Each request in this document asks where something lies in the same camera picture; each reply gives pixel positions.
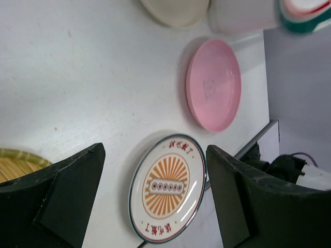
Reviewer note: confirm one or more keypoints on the cream round plate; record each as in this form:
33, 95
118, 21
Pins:
177, 13

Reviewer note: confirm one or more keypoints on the green rimmed white plate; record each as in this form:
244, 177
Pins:
303, 17

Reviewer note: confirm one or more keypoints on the pink round plate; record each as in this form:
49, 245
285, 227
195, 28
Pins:
213, 85

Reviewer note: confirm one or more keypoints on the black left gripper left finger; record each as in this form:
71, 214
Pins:
52, 207

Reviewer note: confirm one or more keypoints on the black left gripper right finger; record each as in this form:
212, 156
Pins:
255, 209

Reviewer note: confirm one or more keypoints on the round woven bamboo tray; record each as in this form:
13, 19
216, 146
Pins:
19, 163

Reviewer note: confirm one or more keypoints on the orange sunburst white plate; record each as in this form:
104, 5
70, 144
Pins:
167, 188

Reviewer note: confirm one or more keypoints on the white plastic bin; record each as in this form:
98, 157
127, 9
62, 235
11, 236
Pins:
241, 16

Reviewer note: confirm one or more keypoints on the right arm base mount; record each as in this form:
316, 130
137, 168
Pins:
285, 167

